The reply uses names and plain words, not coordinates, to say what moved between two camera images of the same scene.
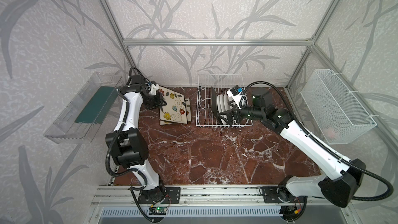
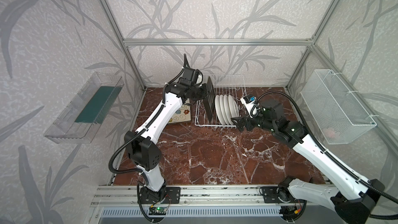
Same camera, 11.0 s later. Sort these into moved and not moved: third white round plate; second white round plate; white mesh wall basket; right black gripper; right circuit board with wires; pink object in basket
Moved: right black gripper
Not moved: white mesh wall basket; pink object in basket; second white round plate; third white round plate; right circuit board with wires
